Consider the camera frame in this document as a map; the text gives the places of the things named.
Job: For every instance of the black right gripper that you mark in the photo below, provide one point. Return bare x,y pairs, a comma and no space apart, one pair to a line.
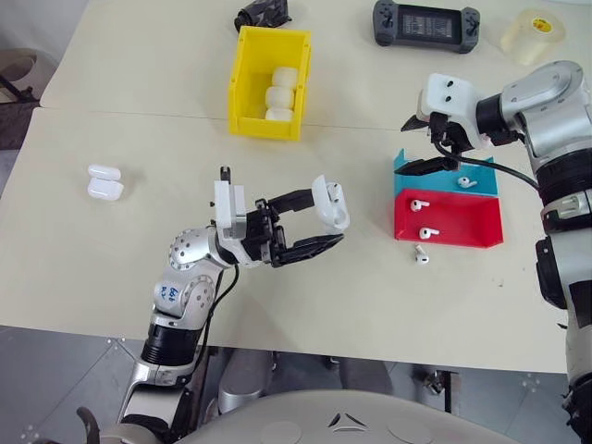
451,134

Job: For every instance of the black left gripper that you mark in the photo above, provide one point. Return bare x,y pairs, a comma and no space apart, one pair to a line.
266,236

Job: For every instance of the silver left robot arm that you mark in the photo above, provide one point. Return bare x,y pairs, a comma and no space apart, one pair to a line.
185,287

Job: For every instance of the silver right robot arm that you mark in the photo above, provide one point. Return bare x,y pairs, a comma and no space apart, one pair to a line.
555,120

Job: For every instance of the yellow plastic bin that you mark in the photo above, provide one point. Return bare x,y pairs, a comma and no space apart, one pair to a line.
240,92

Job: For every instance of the blue plastic tray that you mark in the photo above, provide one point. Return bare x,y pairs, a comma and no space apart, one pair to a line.
485,182

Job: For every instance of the red plastic tray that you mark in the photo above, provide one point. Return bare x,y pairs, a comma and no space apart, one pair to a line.
467,222

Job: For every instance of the dark grey handheld game console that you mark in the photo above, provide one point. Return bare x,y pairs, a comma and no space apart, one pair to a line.
425,25

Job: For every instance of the clear tape roll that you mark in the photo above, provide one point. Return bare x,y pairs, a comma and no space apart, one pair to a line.
529,41

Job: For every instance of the silver rounded robot leg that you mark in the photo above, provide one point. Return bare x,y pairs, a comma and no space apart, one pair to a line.
240,379

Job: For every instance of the black crumpled plastic bag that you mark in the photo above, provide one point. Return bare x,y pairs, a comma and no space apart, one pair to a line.
263,13

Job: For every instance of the grey robot torso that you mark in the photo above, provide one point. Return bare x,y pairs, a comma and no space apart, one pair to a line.
370,421

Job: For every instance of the beige chair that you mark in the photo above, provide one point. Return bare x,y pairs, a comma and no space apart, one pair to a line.
14,69

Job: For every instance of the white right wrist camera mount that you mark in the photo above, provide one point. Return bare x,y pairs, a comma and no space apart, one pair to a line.
451,97

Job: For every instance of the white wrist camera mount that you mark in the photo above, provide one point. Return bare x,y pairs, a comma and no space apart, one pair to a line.
226,208
451,97

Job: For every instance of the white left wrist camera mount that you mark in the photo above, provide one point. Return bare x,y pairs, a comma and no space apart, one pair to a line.
226,208

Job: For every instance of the metal table bracket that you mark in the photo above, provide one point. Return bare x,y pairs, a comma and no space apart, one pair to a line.
439,384

